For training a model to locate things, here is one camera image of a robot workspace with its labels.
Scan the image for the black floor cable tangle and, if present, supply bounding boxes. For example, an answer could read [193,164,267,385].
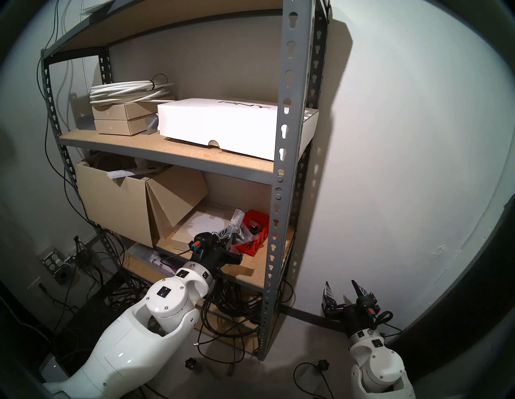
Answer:
[52,237,149,314]

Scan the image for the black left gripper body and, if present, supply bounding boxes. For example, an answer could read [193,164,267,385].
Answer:
[201,241,243,269]

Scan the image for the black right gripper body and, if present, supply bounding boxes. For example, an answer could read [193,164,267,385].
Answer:
[322,304,373,336]

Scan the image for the flat cardboard box white disc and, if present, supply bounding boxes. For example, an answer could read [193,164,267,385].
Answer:
[171,206,238,252]

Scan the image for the red plastic bin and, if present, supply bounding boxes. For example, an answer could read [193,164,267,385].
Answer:
[237,209,270,256]

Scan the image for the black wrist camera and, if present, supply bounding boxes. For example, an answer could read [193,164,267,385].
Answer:
[359,302,381,322]
[189,232,216,253]

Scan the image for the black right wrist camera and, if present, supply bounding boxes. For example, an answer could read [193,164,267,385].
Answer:
[359,302,381,322]

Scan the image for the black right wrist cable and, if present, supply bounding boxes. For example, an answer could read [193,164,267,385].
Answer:
[374,311,396,331]

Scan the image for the plastic bag with pink label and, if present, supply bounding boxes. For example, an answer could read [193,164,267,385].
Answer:
[129,245,190,278]

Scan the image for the black thin floor cable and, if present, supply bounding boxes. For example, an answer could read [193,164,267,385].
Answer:
[293,362,334,399]

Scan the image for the grey metal rack shelf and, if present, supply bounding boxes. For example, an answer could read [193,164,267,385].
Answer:
[40,0,332,361]

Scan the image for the large open cardboard box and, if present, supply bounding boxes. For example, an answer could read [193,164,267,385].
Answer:
[74,152,209,248]

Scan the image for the small tan cardboard box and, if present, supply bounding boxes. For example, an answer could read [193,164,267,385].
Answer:
[95,114,158,136]
[92,101,161,121]

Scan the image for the black cable bundle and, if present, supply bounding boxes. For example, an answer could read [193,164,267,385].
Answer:
[197,278,296,362]

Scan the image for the grey wall power outlet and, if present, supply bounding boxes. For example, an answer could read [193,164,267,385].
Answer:
[42,249,75,285]

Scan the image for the large white PNY box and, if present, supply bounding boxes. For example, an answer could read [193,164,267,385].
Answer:
[157,98,319,161]

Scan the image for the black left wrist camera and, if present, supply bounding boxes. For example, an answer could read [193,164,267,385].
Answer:
[189,232,216,253]

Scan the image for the dark baseboard strip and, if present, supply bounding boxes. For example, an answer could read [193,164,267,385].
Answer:
[280,304,350,332]

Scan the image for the white coiled cable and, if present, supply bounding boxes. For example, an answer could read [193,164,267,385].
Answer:
[89,74,174,106]

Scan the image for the black cable along wall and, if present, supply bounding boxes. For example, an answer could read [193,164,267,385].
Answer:
[37,48,105,242]

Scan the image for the white paper sheets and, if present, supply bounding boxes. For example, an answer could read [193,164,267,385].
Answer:
[80,0,115,16]

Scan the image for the clear bag with black parts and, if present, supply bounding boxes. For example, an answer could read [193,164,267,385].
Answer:
[217,209,256,246]

